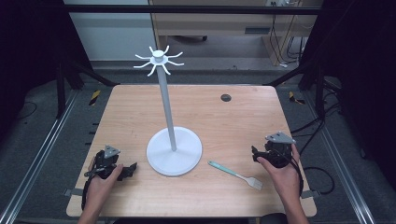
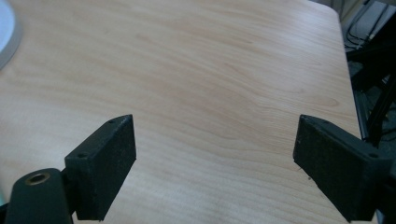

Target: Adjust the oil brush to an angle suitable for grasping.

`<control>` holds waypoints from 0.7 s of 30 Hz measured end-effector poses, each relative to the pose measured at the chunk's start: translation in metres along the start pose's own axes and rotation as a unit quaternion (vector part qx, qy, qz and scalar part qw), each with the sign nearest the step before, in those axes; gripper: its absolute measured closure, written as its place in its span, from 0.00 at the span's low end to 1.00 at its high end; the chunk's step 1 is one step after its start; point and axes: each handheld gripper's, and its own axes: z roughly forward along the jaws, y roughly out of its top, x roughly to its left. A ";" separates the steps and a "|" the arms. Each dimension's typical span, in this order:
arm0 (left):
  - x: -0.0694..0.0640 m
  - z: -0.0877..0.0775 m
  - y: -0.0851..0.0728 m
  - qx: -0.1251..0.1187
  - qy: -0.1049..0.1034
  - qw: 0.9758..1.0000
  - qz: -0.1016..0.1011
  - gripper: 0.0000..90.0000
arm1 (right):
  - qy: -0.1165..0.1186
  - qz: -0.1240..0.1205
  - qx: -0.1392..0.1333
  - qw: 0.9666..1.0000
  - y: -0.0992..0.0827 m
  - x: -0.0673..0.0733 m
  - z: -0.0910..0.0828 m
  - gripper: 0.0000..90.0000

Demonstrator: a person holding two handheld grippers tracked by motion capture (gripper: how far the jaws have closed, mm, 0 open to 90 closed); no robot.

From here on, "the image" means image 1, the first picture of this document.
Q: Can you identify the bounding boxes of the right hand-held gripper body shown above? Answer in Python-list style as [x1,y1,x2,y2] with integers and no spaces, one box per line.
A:
[257,131,297,169]

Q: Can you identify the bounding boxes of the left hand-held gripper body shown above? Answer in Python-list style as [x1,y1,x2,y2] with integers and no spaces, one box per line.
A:
[83,144,126,182]

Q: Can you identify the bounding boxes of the teal handled white fork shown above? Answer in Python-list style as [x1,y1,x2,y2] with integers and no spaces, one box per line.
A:
[207,160,263,191]

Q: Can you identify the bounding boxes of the white hook stand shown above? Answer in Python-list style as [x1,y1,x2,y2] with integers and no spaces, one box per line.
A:
[133,45,204,177]

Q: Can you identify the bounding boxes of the person's left hand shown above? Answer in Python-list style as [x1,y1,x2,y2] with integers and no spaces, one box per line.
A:
[84,156,124,202]

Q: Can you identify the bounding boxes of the person's right hand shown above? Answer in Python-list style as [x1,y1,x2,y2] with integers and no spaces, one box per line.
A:
[256,143,303,201]

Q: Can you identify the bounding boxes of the yellow black striped tape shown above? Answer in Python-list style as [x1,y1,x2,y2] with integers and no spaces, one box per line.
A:
[89,89,102,106]
[288,91,306,105]

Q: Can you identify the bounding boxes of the black metal stand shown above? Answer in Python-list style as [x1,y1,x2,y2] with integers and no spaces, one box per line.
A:
[55,59,120,119]
[265,60,344,120]

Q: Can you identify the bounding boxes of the person's dark clothing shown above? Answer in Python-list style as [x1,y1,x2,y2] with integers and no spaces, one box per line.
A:
[111,212,289,224]

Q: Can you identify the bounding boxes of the black curtain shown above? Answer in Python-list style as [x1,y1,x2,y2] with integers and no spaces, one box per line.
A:
[0,0,94,138]
[298,0,396,190]

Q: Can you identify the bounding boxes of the white cabinet panel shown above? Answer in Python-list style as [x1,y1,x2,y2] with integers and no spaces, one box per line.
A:
[63,0,158,63]

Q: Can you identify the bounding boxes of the black horizontal bar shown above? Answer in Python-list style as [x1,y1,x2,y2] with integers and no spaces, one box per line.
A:
[62,4,323,16]

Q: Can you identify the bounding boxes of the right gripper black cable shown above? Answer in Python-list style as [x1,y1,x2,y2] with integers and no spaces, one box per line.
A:
[274,148,305,198]

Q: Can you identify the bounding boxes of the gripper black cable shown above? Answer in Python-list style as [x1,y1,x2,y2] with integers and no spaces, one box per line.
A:
[274,148,305,198]
[80,175,95,211]

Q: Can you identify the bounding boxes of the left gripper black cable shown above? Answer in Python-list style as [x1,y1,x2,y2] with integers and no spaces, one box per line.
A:
[80,175,95,211]

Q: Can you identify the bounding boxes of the black floor cables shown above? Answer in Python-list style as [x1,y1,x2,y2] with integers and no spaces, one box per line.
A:
[290,99,342,157]

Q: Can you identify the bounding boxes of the grey strap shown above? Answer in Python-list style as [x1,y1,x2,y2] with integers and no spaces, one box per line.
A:
[63,188,86,198]
[300,189,322,200]

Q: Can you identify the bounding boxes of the black floor cable loop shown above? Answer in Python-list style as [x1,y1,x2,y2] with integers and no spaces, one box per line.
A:
[303,166,336,196]

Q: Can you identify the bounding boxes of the aluminium floor rail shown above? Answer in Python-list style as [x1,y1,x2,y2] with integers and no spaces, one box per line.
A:
[303,91,377,224]
[0,90,80,224]

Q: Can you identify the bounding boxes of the bundle of hanging black cables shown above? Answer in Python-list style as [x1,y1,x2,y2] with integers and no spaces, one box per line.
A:
[268,13,307,68]

